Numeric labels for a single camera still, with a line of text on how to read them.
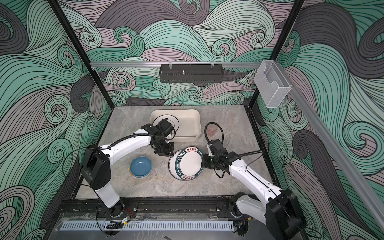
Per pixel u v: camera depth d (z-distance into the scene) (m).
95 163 0.49
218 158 0.62
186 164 0.87
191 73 0.96
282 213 0.38
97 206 0.73
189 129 1.04
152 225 0.70
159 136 0.62
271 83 0.79
